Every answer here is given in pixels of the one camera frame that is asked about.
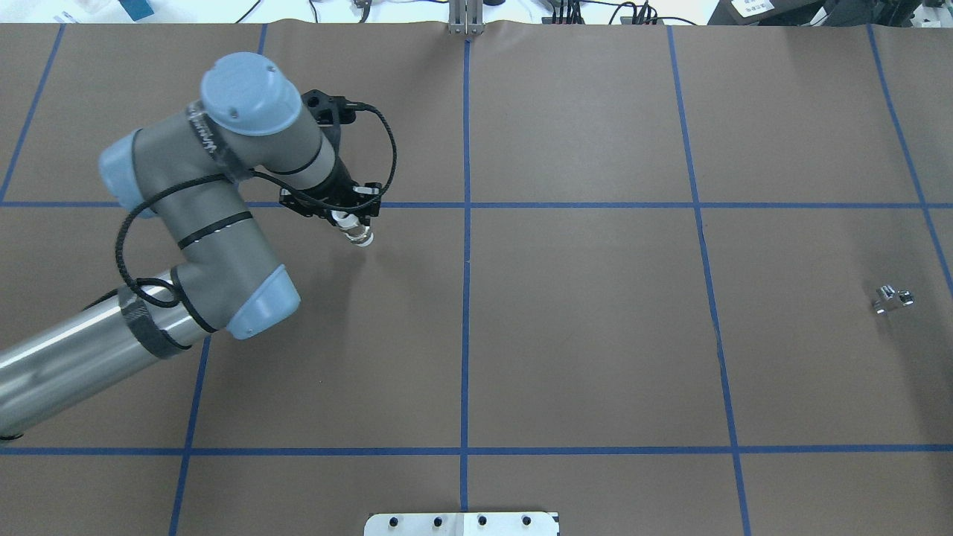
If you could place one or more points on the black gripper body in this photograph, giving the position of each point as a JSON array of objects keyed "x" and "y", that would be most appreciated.
[{"x": 342, "y": 182}]

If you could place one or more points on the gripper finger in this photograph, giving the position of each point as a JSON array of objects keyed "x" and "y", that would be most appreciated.
[
  {"x": 302, "y": 205},
  {"x": 367, "y": 200}
]

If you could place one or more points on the white PPR ball valve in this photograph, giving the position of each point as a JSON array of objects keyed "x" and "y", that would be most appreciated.
[{"x": 360, "y": 234}]

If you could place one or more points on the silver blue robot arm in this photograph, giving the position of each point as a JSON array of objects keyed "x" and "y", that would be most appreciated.
[{"x": 190, "y": 255}]

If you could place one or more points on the blue toy block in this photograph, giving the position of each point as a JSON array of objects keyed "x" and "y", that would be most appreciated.
[{"x": 137, "y": 10}]

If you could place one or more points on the black box with label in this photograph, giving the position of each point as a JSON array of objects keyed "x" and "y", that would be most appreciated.
[{"x": 771, "y": 13}]

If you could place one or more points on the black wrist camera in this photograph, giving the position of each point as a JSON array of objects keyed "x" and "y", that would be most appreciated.
[{"x": 331, "y": 110}]

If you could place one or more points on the aluminium frame post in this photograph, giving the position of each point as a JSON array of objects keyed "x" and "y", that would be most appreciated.
[{"x": 465, "y": 17}]

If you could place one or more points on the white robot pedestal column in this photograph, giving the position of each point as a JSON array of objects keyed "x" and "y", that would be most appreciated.
[{"x": 464, "y": 523}]

